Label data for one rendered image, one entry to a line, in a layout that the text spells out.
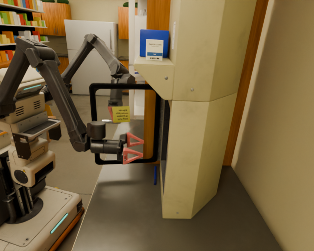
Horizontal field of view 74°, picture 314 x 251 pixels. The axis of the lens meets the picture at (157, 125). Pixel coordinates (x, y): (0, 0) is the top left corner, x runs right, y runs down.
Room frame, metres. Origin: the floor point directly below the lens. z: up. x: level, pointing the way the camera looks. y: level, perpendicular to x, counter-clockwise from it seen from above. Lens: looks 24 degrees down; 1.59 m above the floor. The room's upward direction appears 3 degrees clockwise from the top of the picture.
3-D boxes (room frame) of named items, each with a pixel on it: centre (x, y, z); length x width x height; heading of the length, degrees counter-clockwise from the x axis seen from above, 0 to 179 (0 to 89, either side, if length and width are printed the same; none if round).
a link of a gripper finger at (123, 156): (0.70, 0.09, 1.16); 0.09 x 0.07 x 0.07; 93
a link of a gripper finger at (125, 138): (0.77, 0.10, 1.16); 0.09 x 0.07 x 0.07; 93
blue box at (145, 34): (0.83, 0.03, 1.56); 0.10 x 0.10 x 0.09; 3
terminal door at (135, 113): (0.88, 0.14, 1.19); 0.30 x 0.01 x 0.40; 100
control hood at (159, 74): (0.75, 0.02, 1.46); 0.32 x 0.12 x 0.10; 3
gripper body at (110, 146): (0.73, 0.17, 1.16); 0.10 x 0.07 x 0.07; 3
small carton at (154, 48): (0.71, 0.02, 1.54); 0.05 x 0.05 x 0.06; 7
